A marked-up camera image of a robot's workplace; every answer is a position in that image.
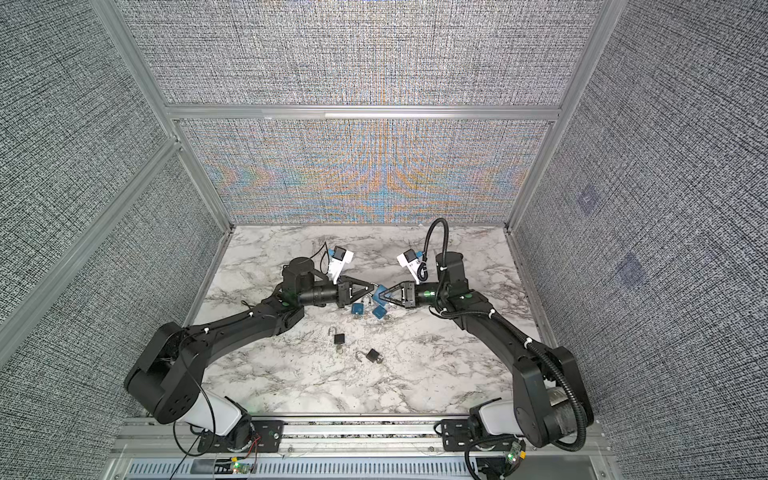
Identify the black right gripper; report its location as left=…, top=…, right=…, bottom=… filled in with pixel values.
left=379, top=280, right=449, bottom=311

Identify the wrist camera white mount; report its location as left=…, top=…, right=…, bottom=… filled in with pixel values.
left=327, top=246, right=354, bottom=284
left=397, top=249, right=428, bottom=285

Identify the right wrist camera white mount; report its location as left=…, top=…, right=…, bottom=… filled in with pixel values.
left=397, top=249, right=428, bottom=285

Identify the black corrugated cable right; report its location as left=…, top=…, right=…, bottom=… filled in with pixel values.
left=422, top=217, right=589, bottom=453

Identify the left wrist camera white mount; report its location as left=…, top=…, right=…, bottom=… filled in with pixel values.
left=327, top=246, right=354, bottom=284

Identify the thin black cable left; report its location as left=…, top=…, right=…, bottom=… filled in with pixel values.
left=167, top=347, right=259, bottom=480

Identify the black padlock with key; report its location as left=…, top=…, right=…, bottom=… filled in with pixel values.
left=328, top=327, right=346, bottom=354

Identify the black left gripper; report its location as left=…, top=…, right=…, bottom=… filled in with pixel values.
left=301, top=278, right=376, bottom=313

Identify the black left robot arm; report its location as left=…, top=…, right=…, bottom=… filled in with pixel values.
left=124, top=257, right=375, bottom=454

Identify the black padlock lying flat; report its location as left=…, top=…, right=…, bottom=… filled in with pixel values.
left=354, top=348, right=384, bottom=364

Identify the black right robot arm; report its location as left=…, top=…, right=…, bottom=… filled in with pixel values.
left=379, top=249, right=594, bottom=452

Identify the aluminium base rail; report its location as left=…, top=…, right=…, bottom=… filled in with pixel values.
left=101, top=413, right=619, bottom=480

